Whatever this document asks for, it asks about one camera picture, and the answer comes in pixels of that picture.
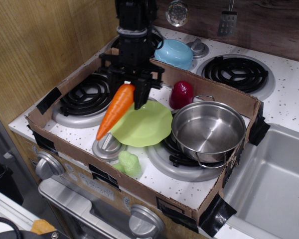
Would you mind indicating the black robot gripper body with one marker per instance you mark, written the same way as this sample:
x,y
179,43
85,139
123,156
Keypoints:
x,y
132,60

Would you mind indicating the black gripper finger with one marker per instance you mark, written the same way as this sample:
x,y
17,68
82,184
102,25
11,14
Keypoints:
x,y
141,92
115,80

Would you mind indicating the orange toy carrot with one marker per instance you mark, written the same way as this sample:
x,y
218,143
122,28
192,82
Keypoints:
x,y
121,102

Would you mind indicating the light green plastic plate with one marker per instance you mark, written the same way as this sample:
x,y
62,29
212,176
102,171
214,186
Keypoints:
x,y
146,126

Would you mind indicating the dark red toy pepper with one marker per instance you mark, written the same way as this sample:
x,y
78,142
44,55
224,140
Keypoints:
x,y
181,95

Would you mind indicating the front left stove burner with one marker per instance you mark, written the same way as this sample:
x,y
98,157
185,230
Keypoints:
x,y
85,105

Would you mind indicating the light blue plastic bowl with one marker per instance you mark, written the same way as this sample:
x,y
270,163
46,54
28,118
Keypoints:
x,y
175,53

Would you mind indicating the hanging metal strainer ladle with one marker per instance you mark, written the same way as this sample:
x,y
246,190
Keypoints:
x,y
177,13

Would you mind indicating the grey back stove knob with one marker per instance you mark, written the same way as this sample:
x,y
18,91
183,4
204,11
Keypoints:
x,y
198,48

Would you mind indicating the grey stove knob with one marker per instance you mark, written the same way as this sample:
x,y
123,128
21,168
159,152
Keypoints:
x,y
108,148
198,48

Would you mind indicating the grey centre stove knob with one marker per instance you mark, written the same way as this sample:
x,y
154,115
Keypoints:
x,y
108,148

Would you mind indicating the front right stove burner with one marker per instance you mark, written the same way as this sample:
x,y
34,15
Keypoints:
x,y
169,160

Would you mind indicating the green toy broccoli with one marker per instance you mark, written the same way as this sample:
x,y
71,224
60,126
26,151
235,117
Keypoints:
x,y
128,164

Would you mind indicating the stainless steel pot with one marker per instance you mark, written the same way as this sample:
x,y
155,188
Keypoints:
x,y
208,131

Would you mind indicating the brown cardboard fence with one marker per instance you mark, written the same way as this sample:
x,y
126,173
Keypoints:
x,y
179,204

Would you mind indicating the hanging metal spatula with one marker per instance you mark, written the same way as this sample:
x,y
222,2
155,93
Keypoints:
x,y
228,20

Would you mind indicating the back right stove burner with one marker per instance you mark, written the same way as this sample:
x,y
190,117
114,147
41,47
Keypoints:
x,y
244,73

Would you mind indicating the left grey oven knob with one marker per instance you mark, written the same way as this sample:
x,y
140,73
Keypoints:
x,y
48,166

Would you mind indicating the grey oven knob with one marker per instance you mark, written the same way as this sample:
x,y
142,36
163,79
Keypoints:
x,y
144,223
48,166

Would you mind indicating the right grey oven knob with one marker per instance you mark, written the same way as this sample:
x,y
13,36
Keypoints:
x,y
144,223

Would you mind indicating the orange object bottom left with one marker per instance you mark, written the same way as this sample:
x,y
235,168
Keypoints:
x,y
41,226

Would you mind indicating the grey sink basin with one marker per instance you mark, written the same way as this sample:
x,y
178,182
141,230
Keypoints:
x,y
264,188

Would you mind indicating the grey oven door handle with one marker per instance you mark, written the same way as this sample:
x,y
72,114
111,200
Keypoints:
x,y
87,216

